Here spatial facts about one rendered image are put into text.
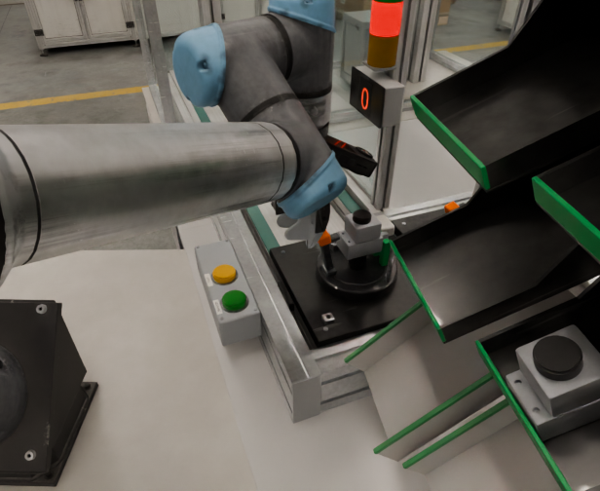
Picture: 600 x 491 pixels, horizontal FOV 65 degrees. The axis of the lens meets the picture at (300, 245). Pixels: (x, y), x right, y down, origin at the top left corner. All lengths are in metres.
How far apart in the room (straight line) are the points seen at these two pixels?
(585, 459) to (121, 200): 0.36
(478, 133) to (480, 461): 0.34
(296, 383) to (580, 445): 0.39
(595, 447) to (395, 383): 0.28
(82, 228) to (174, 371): 0.59
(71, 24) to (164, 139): 5.56
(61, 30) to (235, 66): 5.42
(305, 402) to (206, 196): 0.46
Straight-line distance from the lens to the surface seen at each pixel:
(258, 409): 0.79
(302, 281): 0.82
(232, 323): 0.78
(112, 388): 0.87
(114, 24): 5.88
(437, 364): 0.61
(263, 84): 0.49
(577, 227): 0.32
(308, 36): 0.56
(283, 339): 0.74
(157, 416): 0.81
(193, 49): 0.50
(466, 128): 0.42
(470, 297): 0.48
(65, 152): 0.28
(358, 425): 0.78
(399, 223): 0.97
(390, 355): 0.65
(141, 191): 0.30
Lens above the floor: 1.52
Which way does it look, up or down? 38 degrees down
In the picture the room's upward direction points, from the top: straight up
